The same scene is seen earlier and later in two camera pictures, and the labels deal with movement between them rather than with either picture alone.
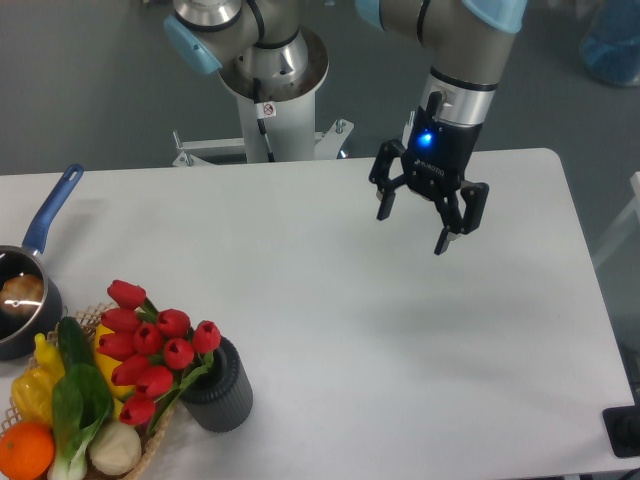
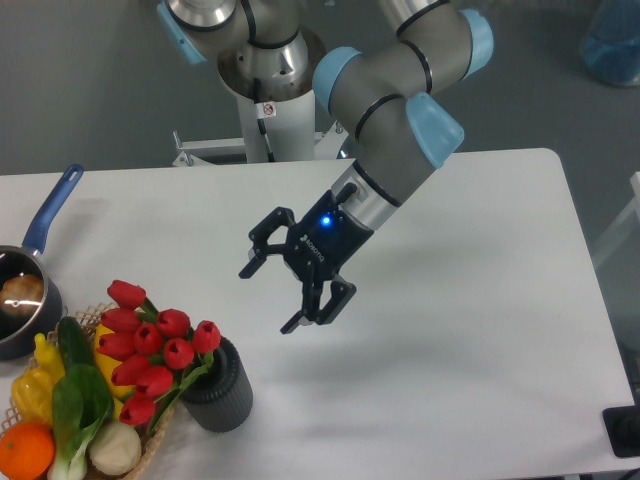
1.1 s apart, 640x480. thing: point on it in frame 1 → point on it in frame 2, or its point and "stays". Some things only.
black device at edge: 622,425 stays
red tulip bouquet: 155,350 stays
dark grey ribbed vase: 222,399 stays
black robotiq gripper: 434,162 → 321,241
